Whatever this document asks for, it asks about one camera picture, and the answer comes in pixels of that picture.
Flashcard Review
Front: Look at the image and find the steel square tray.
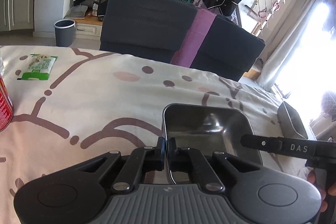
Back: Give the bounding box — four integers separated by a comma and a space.
277, 101, 308, 139
162, 103, 266, 194

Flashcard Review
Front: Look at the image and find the person right hand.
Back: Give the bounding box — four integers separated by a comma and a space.
307, 169, 336, 213

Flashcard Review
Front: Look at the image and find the pink cartoon tablecloth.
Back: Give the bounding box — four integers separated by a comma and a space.
0, 45, 316, 224

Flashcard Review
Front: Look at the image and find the right dark chair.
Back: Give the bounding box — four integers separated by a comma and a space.
190, 15, 265, 81

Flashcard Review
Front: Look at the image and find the dark chair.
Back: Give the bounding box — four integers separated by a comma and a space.
190, 15, 265, 81
100, 0, 197, 63

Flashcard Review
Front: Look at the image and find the left dark chair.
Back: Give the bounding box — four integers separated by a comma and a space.
100, 0, 197, 63

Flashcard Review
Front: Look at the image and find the green snack packet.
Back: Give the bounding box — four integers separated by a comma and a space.
19, 53, 58, 81

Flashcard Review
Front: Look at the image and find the red drink can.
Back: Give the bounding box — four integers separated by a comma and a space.
0, 77, 14, 131

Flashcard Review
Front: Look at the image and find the beige curtain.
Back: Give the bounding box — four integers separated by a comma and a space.
256, 0, 320, 91

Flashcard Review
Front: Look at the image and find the grey trash bin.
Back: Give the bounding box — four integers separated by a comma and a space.
54, 18, 76, 47

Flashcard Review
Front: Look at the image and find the clear plastic water bottle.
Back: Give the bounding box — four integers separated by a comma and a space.
0, 56, 5, 77

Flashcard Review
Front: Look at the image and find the grey kitchen cabinet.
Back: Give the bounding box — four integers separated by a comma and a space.
1, 0, 34, 32

